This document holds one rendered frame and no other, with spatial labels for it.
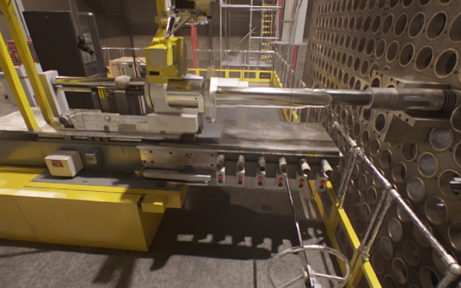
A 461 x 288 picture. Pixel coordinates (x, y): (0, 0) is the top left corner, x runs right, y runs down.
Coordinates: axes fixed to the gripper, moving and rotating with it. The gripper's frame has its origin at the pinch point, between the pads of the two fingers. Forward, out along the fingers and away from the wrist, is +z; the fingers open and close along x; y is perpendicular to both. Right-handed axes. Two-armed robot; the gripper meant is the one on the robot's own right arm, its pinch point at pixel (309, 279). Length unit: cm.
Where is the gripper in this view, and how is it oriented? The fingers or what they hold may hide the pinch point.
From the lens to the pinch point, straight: 126.8
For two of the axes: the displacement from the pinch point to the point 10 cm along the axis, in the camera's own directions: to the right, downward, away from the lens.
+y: -9.8, -1.9, -0.2
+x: -1.7, 8.6, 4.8
